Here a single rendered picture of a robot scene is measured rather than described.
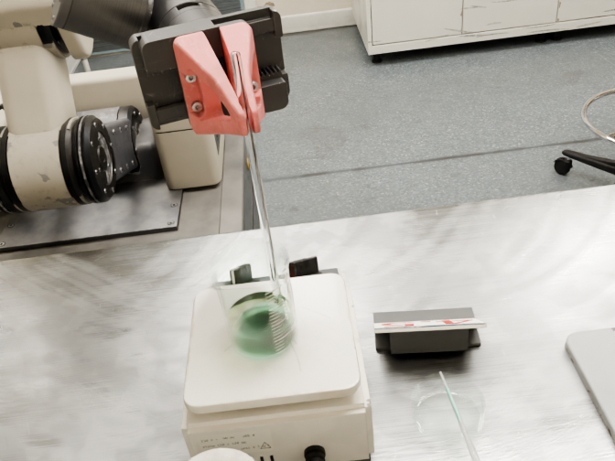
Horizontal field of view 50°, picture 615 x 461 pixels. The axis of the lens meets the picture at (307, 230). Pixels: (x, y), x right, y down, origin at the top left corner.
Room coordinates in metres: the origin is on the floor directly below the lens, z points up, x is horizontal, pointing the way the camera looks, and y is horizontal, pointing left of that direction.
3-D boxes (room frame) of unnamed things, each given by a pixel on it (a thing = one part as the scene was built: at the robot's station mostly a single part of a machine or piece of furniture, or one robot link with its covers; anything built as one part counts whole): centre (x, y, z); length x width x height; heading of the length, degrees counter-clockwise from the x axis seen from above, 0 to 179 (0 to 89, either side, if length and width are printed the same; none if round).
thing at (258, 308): (0.34, 0.04, 0.87); 0.06 x 0.05 x 0.08; 132
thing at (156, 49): (0.39, 0.05, 1.01); 0.09 x 0.07 x 0.07; 16
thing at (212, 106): (0.40, 0.03, 1.01); 0.09 x 0.07 x 0.07; 16
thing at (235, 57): (0.36, 0.03, 0.95); 0.01 x 0.01 x 0.20
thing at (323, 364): (0.35, 0.04, 0.83); 0.12 x 0.12 x 0.01; 89
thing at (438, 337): (0.41, -0.09, 0.77); 0.09 x 0.06 x 0.04; 84
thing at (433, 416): (0.32, -0.09, 0.76); 0.06 x 0.06 x 0.02
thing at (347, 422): (0.37, 0.04, 0.79); 0.22 x 0.13 x 0.08; 179
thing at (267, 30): (0.46, 0.06, 1.01); 0.10 x 0.07 x 0.07; 106
